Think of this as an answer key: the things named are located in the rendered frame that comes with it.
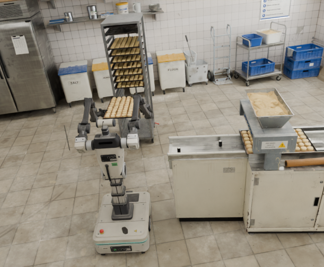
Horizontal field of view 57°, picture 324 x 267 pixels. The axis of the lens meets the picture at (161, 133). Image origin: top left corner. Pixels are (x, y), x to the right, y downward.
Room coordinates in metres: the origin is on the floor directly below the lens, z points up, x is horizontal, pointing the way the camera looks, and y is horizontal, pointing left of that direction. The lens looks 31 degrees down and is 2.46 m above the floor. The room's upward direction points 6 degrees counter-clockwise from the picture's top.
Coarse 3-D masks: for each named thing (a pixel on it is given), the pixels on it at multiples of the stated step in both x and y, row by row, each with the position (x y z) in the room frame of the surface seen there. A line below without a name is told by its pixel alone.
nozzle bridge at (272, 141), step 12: (240, 108) 2.63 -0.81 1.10; (252, 108) 2.46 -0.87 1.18; (252, 120) 2.23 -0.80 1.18; (252, 132) 2.04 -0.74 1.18; (264, 132) 2.01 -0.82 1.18; (276, 132) 2.00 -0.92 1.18; (288, 132) 1.98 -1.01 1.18; (252, 144) 2.00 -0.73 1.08; (264, 144) 1.95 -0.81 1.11; (276, 144) 1.94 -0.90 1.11; (288, 144) 1.93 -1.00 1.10; (276, 156) 1.94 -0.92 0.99; (264, 168) 1.96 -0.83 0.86; (276, 168) 1.94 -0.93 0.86
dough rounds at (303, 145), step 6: (246, 132) 2.45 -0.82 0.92; (300, 132) 2.36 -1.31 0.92; (246, 138) 2.35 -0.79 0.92; (300, 138) 2.28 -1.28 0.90; (246, 144) 2.27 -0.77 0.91; (300, 144) 2.17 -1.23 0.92; (306, 144) 2.16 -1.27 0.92; (300, 150) 2.10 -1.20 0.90; (306, 150) 2.09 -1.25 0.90; (312, 150) 2.08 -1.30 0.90
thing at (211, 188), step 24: (192, 144) 2.46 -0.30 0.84; (216, 144) 2.42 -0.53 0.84; (240, 144) 2.38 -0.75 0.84; (192, 168) 2.20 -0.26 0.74; (216, 168) 2.18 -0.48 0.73; (240, 168) 2.15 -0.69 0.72; (192, 192) 2.20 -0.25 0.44; (216, 192) 2.18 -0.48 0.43; (240, 192) 2.15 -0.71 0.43; (192, 216) 2.21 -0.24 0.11; (216, 216) 2.18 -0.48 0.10; (240, 216) 2.15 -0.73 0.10
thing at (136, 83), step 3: (135, 81) 4.09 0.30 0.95; (138, 81) 4.05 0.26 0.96; (141, 81) 4.01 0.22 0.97; (117, 84) 4.03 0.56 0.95; (120, 84) 3.96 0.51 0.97; (123, 84) 3.95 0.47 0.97; (126, 84) 3.95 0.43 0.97; (129, 84) 3.95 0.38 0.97; (132, 84) 3.92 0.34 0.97; (135, 84) 3.91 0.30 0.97; (138, 84) 3.95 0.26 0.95; (141, 84) 3.89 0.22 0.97; (117, 87) 3.90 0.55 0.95
